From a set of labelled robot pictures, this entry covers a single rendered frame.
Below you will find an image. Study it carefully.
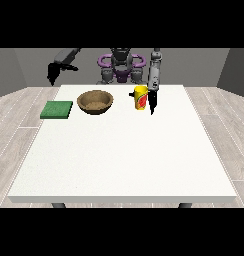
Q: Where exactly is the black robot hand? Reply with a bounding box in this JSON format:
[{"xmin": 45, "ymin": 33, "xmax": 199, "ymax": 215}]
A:
[
  {"xmin": 128, "ymin": 89, "xmax": 159, "ymax": 116},
  {"xmin": 46, "ymin": 61, "xmax": 80, "ymax": 87}
]

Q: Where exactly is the green square pad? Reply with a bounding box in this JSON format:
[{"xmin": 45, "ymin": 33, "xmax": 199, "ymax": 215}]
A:
[{"xmin": 39, "ymin": 100, "xmax": 74, "ymax": 120}]

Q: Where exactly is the brown wooden bowl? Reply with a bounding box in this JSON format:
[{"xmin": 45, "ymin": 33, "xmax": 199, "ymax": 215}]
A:
[{"xmin": 76, "ymin": 89, "xmax": 115, "ymax": 116}]

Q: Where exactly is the grey purple robot trunk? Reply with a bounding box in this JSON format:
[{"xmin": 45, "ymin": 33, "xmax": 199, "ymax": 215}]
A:
[{"xmin": 96, "ymin": 48, "xmax": 148, "ymax": 86}]

